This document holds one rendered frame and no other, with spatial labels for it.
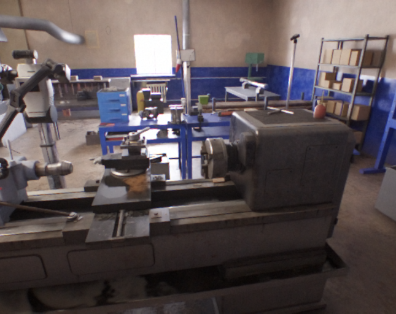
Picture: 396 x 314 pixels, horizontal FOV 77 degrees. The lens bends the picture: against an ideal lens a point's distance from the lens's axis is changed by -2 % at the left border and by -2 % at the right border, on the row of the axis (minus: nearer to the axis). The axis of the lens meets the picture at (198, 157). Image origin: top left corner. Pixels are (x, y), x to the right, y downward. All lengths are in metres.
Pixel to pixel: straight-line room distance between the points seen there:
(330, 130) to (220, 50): 7.41
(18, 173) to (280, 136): 1.40
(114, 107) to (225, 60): 5.89
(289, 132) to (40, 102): 1.92
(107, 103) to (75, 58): 5.41
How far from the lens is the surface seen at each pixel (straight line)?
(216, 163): 1.46
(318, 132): 1.51
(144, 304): 1.63
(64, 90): 5.84
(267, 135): 1.36
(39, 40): 9.04
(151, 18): 8.52
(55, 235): 1.54
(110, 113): 3.45
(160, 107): 7.00
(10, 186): 1.63
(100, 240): 1.35
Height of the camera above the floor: 1.70
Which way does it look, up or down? 22 degrees down
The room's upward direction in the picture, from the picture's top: straight up
